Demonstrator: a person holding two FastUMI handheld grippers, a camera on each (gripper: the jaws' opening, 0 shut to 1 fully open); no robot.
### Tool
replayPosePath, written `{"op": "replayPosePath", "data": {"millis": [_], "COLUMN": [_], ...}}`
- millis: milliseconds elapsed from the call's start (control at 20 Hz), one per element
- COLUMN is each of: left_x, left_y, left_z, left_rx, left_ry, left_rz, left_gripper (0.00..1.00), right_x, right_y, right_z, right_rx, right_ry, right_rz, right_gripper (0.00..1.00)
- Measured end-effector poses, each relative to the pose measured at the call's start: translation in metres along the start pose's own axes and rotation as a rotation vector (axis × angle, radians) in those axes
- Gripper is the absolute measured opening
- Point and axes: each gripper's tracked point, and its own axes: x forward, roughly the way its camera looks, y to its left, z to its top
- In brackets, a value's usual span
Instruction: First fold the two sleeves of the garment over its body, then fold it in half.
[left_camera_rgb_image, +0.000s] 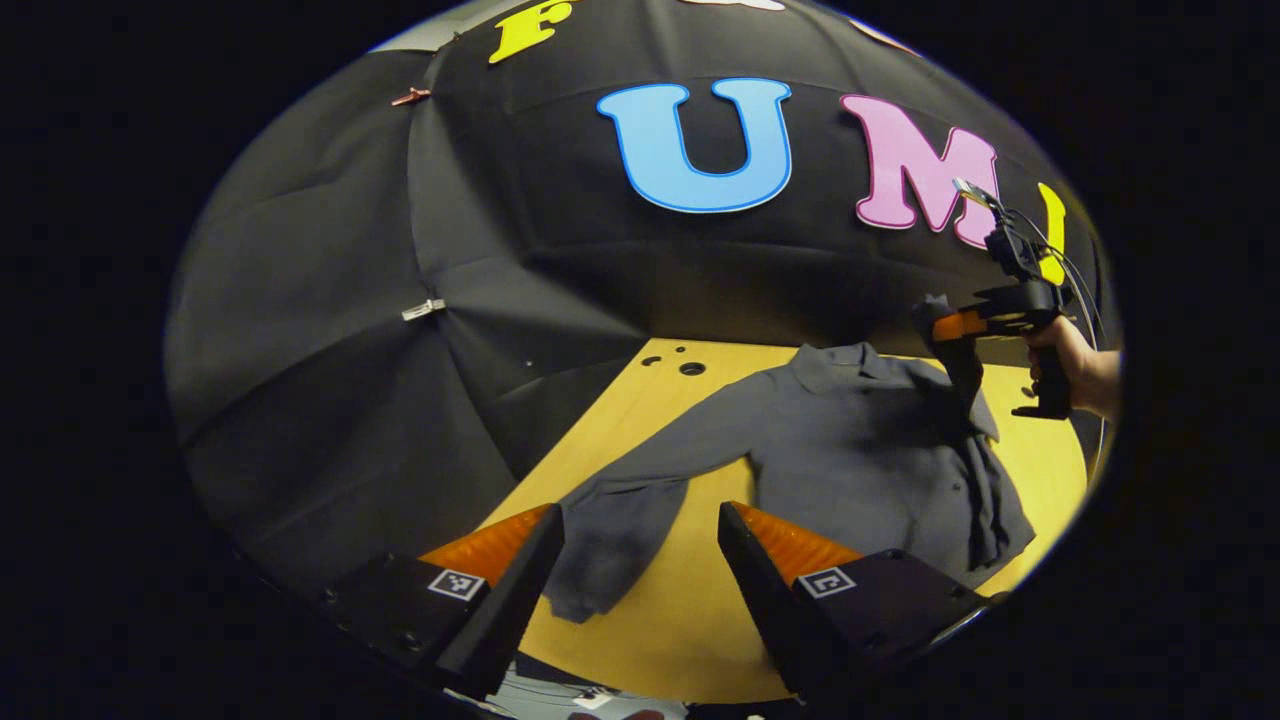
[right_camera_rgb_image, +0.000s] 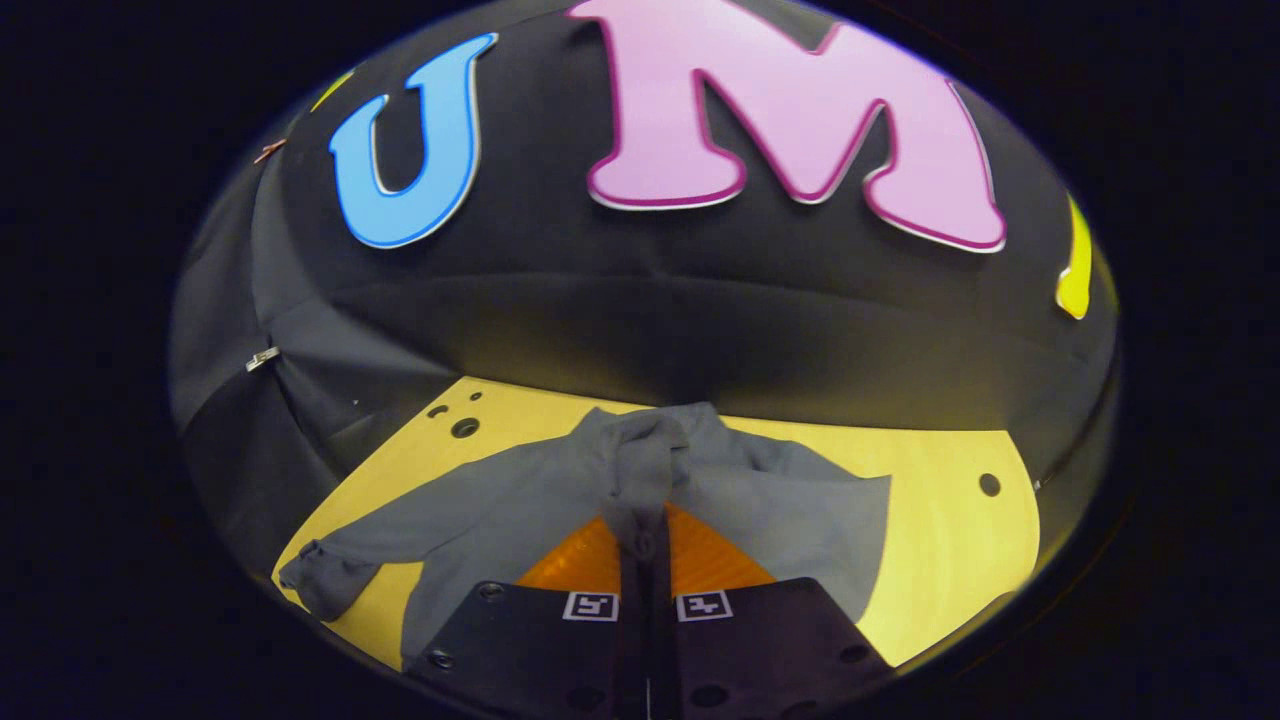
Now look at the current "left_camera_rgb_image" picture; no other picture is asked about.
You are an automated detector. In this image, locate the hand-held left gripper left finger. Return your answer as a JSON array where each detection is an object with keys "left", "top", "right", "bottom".
[{"left": 320, "top": 503, "right": 567, "bottom": 701}]

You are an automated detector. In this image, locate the grey long-sleeved shirt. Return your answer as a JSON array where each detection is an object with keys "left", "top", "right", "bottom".
[{"left": 545, "top": 295, "right": 1037, "bottom": 624}]

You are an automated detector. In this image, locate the black backdrop cloth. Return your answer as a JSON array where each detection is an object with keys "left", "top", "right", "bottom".
[{"left": 165, "top": 0, "right": 1121, "bottom": 601}]

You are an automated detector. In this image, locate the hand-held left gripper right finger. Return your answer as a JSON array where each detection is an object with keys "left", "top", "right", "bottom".
[{"left": 717, "top": 501, "right": 992, "bottom": 699}]

